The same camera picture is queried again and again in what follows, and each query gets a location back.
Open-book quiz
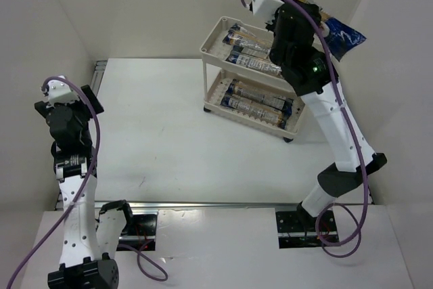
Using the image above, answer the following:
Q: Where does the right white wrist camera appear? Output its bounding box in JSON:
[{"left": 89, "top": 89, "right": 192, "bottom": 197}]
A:
[{"left": 250, "top": 0, "right": 283, "bottom": 22}]

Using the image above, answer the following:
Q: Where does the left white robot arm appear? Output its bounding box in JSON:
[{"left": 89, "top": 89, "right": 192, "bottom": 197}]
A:
[{"left": 35, "top": 76, "right": 132, "bottom": 288}]

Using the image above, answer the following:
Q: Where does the white two-tier shelf cart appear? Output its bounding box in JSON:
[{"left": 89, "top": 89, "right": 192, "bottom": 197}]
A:
[{"left": 200, "top": 16, "right": 307, "bottom": 143}]

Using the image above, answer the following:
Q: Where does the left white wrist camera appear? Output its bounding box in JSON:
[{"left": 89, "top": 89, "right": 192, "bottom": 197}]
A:
[{"left": 41, "top": 75, "right": 79, "bottom": 106}]

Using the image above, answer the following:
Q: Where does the yellow blue spaghetti bag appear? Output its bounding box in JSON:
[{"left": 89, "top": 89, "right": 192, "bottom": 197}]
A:
[{"left": 296, "top": 0, "right": 367, "bottom": 61}]

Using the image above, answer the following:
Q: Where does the label-side blue spaghetti bag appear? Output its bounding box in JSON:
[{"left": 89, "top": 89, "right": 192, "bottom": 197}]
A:
[{"left": 220, "top": 95, "right": 292, "bottom": 129}]

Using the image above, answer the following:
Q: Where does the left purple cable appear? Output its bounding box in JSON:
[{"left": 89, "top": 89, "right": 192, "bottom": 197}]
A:
[{"left": 5, "top": 75, "right": 168, "bottom": 289}]

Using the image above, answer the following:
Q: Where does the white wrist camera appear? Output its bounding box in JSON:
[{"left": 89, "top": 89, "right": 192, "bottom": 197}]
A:
[
  {"left": 41, "top": 75, "right": 79, "bottom": 106},
  {"left": 250, "top": 0, "right": 283, "bottom": 22}
]

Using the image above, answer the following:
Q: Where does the purple cable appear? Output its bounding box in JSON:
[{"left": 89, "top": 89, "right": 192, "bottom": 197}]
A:
[
  {"left": 5, "top": 75, "right": 168, "bottom": 289},
  {"left": 240, "top": 0, "right": 370, "bottom": 257}
]

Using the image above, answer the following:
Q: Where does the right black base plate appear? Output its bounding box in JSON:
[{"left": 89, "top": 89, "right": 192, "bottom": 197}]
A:
[{"left": 275, "top": 210, "right": 339, "bottom": 249}]

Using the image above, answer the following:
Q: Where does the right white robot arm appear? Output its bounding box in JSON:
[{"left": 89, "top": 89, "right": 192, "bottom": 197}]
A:
[{"left": 269, "top": 3, "right": 387, "bottom": 218}]

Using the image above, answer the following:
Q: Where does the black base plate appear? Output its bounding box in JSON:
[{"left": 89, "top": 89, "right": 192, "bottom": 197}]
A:
[
  {"left": 275, "top": 210, "right": 339, "bottom": 249},
  {"left": 119, "top": 211, "right": 158, "bottom": 251}
]

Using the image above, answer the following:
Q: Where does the long yellow spaghetti bag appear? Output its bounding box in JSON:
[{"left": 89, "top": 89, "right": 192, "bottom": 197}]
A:
[{"left": 226, "top": 79, "right": 292, "bottom": 110}]

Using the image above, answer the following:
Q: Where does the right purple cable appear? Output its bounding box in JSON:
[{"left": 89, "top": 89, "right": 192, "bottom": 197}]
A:
[{"left": 240, "top": 0, "right": 370, "bottom": 257}]

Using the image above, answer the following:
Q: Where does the aluminium table frame rail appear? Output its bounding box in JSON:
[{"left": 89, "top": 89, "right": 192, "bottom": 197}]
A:
[{"left": 37, "top": 59, "right": 359, "bottom": 213}]

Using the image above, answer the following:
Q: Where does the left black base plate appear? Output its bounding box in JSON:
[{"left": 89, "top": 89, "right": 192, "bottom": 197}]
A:
[{"left": 119, "top": 211, "right": 158, "bottom": 251}]

